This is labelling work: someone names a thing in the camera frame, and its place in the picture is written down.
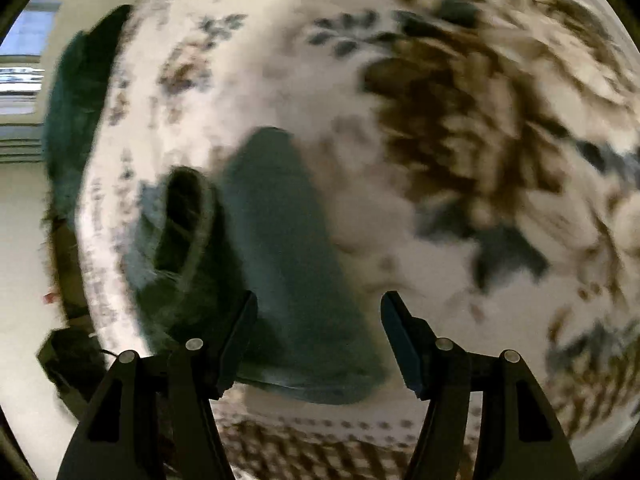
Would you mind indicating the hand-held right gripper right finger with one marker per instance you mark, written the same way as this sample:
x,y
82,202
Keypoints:
x,y
402,345

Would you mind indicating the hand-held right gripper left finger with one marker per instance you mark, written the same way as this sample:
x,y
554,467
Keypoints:
x,y
235,342

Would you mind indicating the blue denim pants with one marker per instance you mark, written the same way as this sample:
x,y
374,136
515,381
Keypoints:
x,y
290,260

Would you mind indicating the dark object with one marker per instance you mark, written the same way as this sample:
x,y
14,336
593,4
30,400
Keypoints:
x,y
70,360

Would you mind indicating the floral bed blanket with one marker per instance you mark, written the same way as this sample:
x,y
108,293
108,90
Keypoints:
x,y
350,85

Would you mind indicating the dark green folded quilt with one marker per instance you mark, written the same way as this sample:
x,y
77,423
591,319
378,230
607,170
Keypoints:
x,y
80,110

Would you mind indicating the white framed window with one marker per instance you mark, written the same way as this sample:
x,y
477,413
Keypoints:
x,y
25,35

